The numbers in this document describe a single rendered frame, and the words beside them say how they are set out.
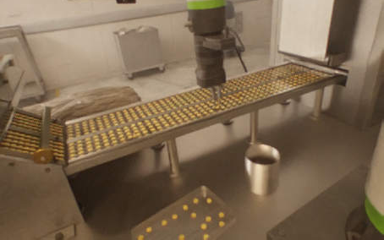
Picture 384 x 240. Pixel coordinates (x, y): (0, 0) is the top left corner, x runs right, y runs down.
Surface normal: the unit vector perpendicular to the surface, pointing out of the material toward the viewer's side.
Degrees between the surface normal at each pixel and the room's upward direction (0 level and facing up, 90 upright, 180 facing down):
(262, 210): 0
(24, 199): 90
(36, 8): 90
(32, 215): 90
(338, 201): 0
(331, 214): 0
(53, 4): 90
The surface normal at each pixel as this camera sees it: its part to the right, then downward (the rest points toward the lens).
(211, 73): 0.43, 0.33
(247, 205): -0.10, -0.88
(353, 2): -0.90, 0.28
